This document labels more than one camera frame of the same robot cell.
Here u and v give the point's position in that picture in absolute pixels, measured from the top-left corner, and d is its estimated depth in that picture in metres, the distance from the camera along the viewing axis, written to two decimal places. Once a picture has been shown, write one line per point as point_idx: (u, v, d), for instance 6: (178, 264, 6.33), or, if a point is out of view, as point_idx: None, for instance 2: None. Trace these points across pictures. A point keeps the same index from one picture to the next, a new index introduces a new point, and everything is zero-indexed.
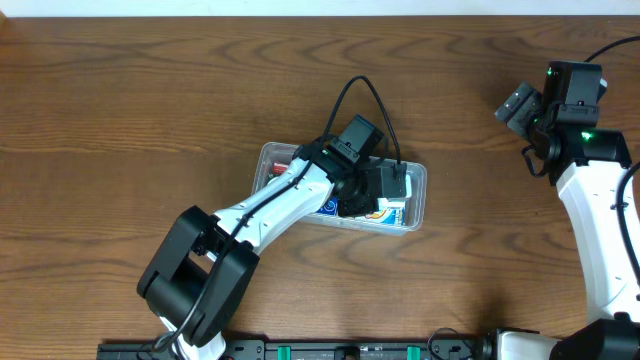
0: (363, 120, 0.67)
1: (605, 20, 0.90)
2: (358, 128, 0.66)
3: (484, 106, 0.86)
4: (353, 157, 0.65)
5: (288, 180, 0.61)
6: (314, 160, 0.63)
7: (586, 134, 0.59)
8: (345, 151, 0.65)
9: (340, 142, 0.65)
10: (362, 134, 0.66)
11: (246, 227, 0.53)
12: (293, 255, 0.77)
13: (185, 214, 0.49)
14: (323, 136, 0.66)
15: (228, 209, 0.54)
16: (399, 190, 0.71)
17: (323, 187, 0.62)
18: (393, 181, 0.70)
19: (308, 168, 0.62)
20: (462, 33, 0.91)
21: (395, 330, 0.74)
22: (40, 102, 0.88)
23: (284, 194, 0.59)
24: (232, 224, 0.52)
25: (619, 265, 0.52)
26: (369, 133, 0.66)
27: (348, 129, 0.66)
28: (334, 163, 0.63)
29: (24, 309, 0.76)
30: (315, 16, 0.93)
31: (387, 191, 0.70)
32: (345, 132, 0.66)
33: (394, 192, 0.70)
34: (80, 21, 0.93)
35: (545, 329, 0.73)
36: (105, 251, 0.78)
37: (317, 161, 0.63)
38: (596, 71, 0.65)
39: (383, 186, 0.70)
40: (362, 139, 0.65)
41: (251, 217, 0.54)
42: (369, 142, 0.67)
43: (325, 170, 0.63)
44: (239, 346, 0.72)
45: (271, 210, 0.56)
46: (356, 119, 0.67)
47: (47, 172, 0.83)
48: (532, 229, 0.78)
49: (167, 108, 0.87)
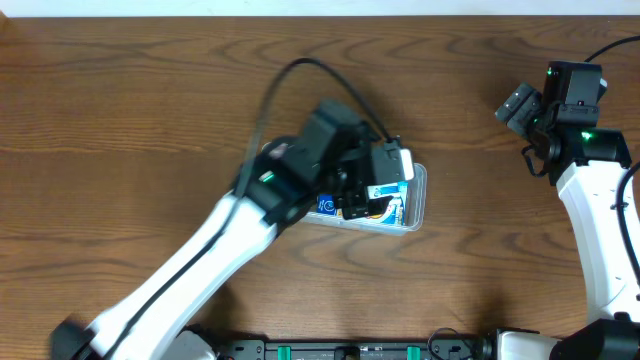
0: (330, 109, 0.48)
1: (605, 20, 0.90)
2: (319, 125, 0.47)
3: (484, 106, 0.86)
4: (309, 173, 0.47)
5: (201, 248, 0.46)
6: (253, 185, 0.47)
7: (586, 134, 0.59)
8: (299, 164, 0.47)
9: (291, 155, 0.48)
10: (324, 133, 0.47)
11: (129, 338, 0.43)
12: (293, 255, 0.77)
13: (55, 333, 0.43)
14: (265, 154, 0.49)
15: (108, 317, 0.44)
16: (395, 172, 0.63)
17: (262, 228, 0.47)
18: (388, 162, 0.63)
19: (241, 205, 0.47)
20: (462, 33, 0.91)
21: (395, 330, 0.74)
22: (39, 102, 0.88)
23: (186, 274, 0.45)
24: (112, 337, 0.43)
25: (619, 265, 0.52)
26: (331, 137, 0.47)
27: (304, 131, 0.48)
28: (282, 187, 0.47)
29: (25, 309, 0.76)
30: (314, 15, 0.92)
31: (381, 173, 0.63)
32: (299, 139, 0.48)
33: (390, 178, 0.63)
34: (79, 20, 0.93)
35: (544, 329, 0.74)
36: (106, 252, 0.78)
37: (258, 186, 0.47)
38: (596, 72, 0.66)
39: (377, 171, 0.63)
40: (323, 143, 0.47)
41: (135, 324, 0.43)
42: (336, 145, 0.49)
43: (270, 198, 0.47)
44: (239, 346, 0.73)
45: (156, 316, 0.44)
46: (313, 116, 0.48)
47: (47, 173, 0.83)
48: (532, 228, 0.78)
49: (167, 108, 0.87)
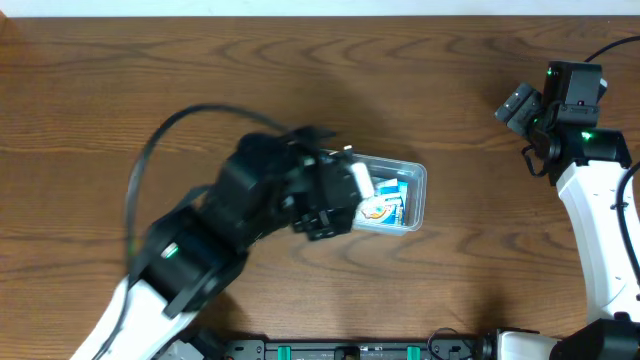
0: (247, 161, 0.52)
1: (605, 20, 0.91)
2: (233, 180, 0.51)
3: (484, 106, 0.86)
4: (234, 223, 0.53)
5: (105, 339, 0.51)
6: (165, 252, 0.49)
7: (586, 134, 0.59)
8: (220, 219, 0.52)
9: (211, 210, 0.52)
10: (238, 188, 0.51)
11: None
12: (293, 255, 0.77)
13: None
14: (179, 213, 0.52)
15: None
16: (349, 193, 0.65)
17: (181, 294, 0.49)
18: (338, 186, 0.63)
19: (156, 272, 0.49)
20: (462, 33, 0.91)
21: (394, 330, 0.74)
22: (39, 102, 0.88)
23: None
24: None
25: (619, 265, 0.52)
26: (251, 189, 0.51)
27: (221, 187, 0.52)
28: (198, 249, 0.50)
29: (25, 309, 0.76)
30: (314, 15, 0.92)
31: (335, 196, 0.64)
32: (216, 194, 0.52)
33: (347, 198, 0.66)
34: (79, 20, 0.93)
35: (544, 329, 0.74)
36: (106, 251, 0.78)
37: (174, 254, 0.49)
38: (596, 72, 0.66)
39: (330, 195, 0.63)
40: (238, 198, 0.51)
41: None
42: (258, 196, 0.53)
43: (185, 265, 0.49)
44: (239, 346, 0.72)
45: None
46: (228, 170, 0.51)
47: (46, 173, 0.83)
48: (532, 228, 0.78)
49: (167, 108, 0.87)
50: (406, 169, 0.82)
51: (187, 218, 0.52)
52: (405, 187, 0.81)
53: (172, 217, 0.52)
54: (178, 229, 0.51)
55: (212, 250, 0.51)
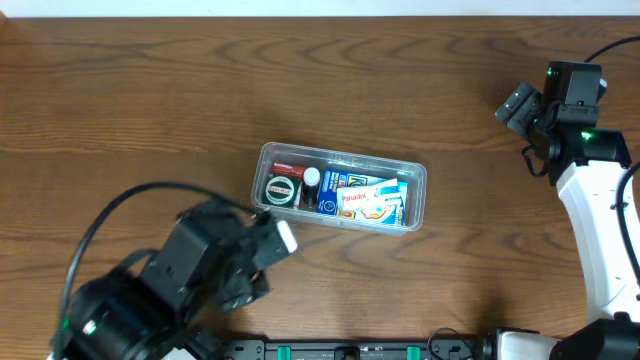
0: (202, 221, 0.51)
1: (604, 21, 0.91)
2: (187, 239, 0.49)
3: (484, 106, 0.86)
4: (174, 290, 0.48)
5: None
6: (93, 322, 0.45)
7: (586, 134, 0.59)
8: (163, 283, 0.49)
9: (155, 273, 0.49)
10: (191, 249, 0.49)
11: None
12: (293, 255, 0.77)
13: None
14: (118, 281, 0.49)
15: None
16: (278, 249, 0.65)
17: None
18: (268, 245, 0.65)
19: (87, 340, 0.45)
20: (462, 33, 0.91)
21: (395, 330, 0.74)
22: (39, 102, 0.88)
23: None
24: None
25: (619, 265, 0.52)
26: (203, 251, 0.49)
27: (169, 248, 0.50)
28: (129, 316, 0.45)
29: (24, 309, 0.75)
30: (314, 16, 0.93)
31: (264, 258, 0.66)
32: (162, 256, 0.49)
33: (273, 254, 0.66)
34: (80, 20, 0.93)
35: (544, 329, 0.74)
36: (105, 251, 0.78)
37: (102, 323, 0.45)
38: (596, 71, 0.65)
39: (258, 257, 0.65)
40: (186, 260, 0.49)
41: None
42: (206, 261, 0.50)
43: None
44: (239, 346, 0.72)
45: None
46: (179, 230, 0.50)
47: (47, 173, 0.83)
48: (532, 228, 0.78)
49: (167, 108, 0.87)
50: (406, 169, 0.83)
51: (123, 283, 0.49)
52: (405, 187, 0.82)
53: (109, 279, 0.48)
54: (110, 294, 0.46)
55: (145, 318, 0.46)
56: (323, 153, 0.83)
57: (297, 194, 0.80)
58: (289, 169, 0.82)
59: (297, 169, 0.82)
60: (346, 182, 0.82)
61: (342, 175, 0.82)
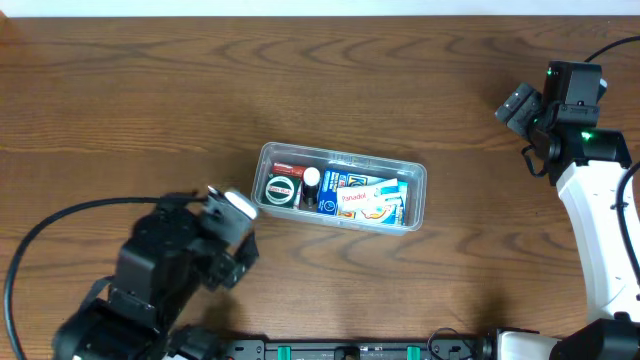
0: (146, 239, 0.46)
1: (605, 20, 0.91)
2: (134, 264, 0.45)
3: (484, 106, 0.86)
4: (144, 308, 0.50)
5: None
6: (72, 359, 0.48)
7: (586, 134, 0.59)
8: (129, 304, 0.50)
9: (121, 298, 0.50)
10: (142, 272, 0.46)
11: None
12: (293, 255, 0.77)
13: None
14: (90, 313, 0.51)
15: None
16: (235, 223, 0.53)
17: None
18: (226, 223, 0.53)
19: None
20: (462, 33, 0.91)
21: (395, 330, 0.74)
22: (39, 102, 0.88)
23: None
24: None
25: (619, 266, 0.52)
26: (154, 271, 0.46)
27: (122, 274, 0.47)
28: (109, 346, 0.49)
29: (24, 309, 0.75)
30: (314, 16, 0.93)
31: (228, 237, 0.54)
32: (118, 281, 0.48)
33: (235, 230, 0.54)
34: (79, 20, 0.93)
35: (544, 329, 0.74)
36: (106, 251, 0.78)
37: (88, 354, 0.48)
38: (596, 71, 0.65)
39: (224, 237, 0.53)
40: (142, 283, 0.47)
41: None
42: (162, 274, 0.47)
43: None
44: (239, 346, 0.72)
45: None
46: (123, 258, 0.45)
47: (46, 172, 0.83)
48: (532, 228, 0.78)
49: (167, 107, 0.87)
50: (406, 168, 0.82)
51: (96, 312, 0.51)
52: (405, 187, 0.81)
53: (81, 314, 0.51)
54: (86, 327, 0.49)
55: (126, 340, 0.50)
56: (323, 153, 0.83)
57: (297, 194, 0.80)
58: (289, 169, 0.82)
59: (297, 169, 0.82)
60: (346, 182, 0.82)
61: (342, 175, 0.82)
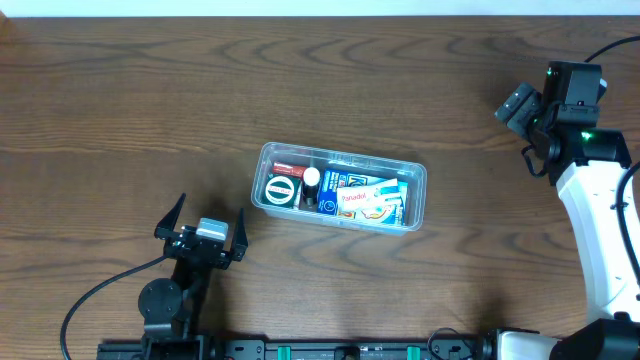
0: (152, 315, 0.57)
1: (604, 20, 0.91)
2: (157, 332, 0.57)
3: (484, 106, 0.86)
4: (183, 333, 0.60)
5: None
6: None
7: (586, 134, 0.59)
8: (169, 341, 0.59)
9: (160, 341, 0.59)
10: (166, 335, 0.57)
11: None
12: (293, 255, 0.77)
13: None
14: (149, 350, 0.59)
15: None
16: (214, 244, 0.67)
17: None
18: (207, 245, 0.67)
19: None
20: (463, 33, 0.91)
21: (395, 330, 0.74)
22: (38, 101, 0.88)
23: None
24: None
25: (619, 265, 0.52)
26: (172, 321, 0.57)
27: (152, 336, 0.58)
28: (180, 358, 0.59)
29: (24, 309, 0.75)
30: (314, 16, 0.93)
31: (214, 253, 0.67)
32: (155, 336, 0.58)
33: (214, 247, 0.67)
34: (79, 20, 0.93)
35: (544, 329, 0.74)
36: (105, 251, 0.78)
37: None
38: (596, 71, 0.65)
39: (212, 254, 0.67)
40: (170, 335, 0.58)
41: None
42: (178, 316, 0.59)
43: None
44: (239, 346, 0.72)
45: None
46: (148, 330, 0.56)
47: (46, 172, 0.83)
48: (532, 228, 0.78)
49: (167, 107, 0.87)
50: (406, 168, 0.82)
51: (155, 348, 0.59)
52: (405, 187, 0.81)
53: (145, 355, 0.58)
54: (159, 351, 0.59)
55: (186, 352, 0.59)
56: (323, 153, 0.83)
57: (297, 195, 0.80)
58: (289, 169, 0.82)
59: (297, 169, 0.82)
60: (346, 182, 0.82)
61: (342, 175, 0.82)
